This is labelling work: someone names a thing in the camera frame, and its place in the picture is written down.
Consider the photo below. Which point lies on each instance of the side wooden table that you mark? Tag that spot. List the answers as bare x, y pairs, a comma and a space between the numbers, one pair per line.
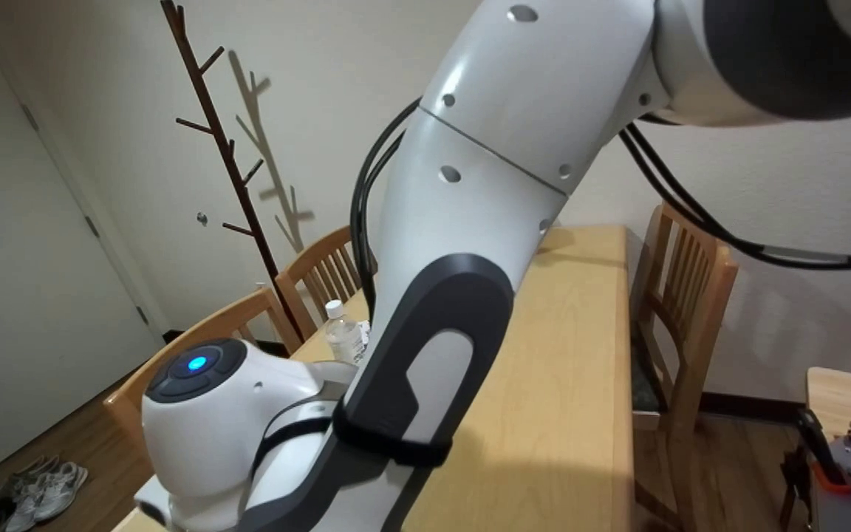
828, 397

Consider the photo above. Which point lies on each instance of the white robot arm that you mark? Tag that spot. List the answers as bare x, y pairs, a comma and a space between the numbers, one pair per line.
509, 126

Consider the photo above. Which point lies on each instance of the clear plastic bottle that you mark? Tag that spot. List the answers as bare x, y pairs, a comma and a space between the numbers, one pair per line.
345, 335

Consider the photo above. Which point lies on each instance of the wooden chair far middle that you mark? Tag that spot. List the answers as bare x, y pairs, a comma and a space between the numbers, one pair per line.
320, 274

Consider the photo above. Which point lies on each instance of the black clamp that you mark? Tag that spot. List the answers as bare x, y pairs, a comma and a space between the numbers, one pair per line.
818, 478

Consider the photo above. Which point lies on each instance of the brown coat rack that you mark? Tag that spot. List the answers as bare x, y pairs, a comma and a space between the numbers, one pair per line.
227, 146

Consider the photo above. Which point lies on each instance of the white sneakers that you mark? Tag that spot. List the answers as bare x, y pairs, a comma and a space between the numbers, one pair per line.
45, 496

